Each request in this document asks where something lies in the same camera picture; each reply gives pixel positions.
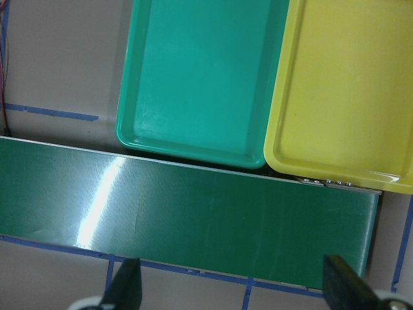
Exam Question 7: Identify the red black controller wires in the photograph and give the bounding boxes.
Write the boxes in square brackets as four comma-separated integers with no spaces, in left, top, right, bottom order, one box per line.
[0,0,14,136]

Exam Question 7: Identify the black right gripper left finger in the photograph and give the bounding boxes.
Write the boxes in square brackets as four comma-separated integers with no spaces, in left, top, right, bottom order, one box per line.
[98,258,143,310]

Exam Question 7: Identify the green plastic tray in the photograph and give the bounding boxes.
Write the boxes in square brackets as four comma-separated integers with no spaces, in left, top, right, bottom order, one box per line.
[116,1,289,169]

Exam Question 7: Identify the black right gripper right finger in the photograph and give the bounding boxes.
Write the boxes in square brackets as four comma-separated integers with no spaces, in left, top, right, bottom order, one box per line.
[323,255,386,310]

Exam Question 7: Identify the green conveyor belt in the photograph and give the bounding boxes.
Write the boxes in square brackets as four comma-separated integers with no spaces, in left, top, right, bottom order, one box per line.
[1,138,379,289]

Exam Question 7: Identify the yellow plastic tray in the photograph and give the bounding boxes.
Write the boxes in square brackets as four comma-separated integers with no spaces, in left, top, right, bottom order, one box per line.
[264,1,412,194]

